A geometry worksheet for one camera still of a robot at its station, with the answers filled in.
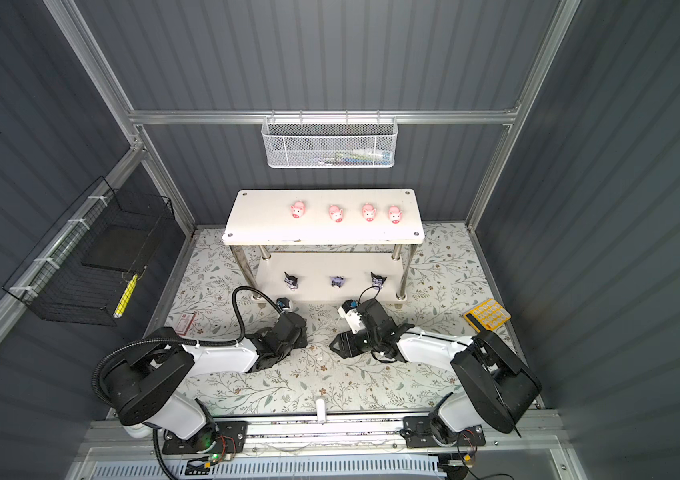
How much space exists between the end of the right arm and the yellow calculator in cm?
35

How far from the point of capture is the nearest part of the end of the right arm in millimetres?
655

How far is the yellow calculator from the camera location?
36.6 inches

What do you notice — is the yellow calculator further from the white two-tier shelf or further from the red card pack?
the red card pack
